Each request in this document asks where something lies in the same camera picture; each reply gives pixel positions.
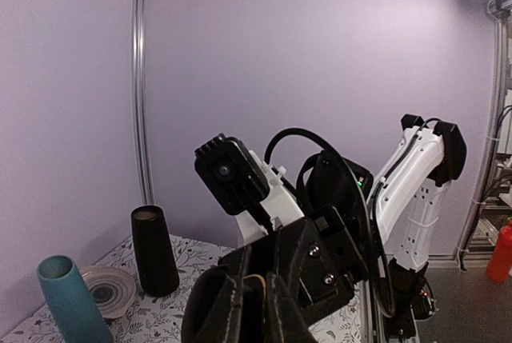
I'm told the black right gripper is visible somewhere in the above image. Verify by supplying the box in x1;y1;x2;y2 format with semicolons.
218;205;368;325

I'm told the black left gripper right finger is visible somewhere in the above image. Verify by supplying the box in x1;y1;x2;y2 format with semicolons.
266;273;316;343

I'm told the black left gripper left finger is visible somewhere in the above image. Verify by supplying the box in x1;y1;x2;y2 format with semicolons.
181;266;243;342

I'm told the black gold-trimmed earbud charging case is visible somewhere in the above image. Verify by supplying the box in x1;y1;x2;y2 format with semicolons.
239;274;266;342

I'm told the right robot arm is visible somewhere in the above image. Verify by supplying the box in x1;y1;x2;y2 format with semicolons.
195;114;466;342

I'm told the floral patterned table mat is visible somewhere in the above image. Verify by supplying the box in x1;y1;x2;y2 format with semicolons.
1;236;366;342

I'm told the dark brown tall vase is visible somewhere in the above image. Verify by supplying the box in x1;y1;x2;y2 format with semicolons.
130;205;179;297

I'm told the white swirl ceramic dish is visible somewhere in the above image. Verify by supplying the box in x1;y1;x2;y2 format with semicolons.
79;265;137;320

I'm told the teal cylindrical vase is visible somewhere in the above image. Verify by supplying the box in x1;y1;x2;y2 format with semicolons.
36;255;114;342

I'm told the red plastic bottle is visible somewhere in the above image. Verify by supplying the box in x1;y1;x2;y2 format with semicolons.
486;221;511;283

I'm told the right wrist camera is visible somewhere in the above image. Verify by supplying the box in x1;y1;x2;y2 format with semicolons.
194;133;270;216

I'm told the right rear aluminium frame post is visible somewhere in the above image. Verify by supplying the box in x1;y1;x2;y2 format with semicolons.
131;0;154;205

